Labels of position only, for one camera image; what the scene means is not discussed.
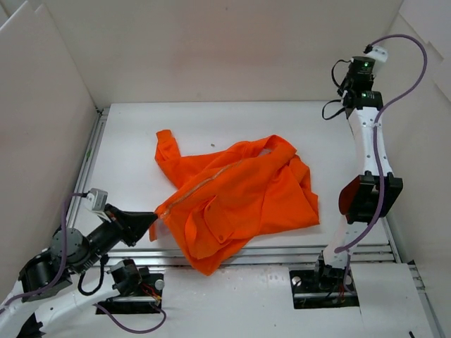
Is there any orange jacket with pink lining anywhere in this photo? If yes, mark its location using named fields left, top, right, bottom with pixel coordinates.
left=149, top=130, right=320, bottom=275

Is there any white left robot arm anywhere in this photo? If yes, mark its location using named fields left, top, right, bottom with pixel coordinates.
left=1, top=204, right=158, bottom=337

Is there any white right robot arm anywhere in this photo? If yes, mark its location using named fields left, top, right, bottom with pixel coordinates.
left=311, top=56, right=403, bottom=292

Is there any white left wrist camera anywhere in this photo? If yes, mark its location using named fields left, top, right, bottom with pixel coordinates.
left=85, top=188, right=108, bottom=213

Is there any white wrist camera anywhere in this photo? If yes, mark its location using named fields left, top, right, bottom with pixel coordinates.
left=364, top=44, right=388, bottom=75
left=85, top=188, right=108, bottom=213

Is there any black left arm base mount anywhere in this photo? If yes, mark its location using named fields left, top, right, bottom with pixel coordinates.
left=98, top=259, right=165, bottom=315

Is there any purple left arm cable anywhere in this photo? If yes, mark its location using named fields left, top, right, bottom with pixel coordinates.
left=0, top=192, right=167, bottom=334

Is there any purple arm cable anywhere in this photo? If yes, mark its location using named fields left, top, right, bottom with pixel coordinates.
left=0, top=192, right=167, bottom=334
left=333, top=34, right=428, bottom=296

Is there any aluminium table frame rail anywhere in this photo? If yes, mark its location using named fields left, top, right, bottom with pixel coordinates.
left=52, top=107, right=434, bottom=311

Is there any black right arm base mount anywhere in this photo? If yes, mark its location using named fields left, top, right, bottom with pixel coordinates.
left=289, top=270, right=359, bottom=310

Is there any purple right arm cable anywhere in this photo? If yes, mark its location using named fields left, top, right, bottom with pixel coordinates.
left=333, top=34, right=428, bottom=296

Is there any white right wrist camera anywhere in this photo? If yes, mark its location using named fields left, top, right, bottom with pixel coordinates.
left=364, top=44, right=388, bottom=75

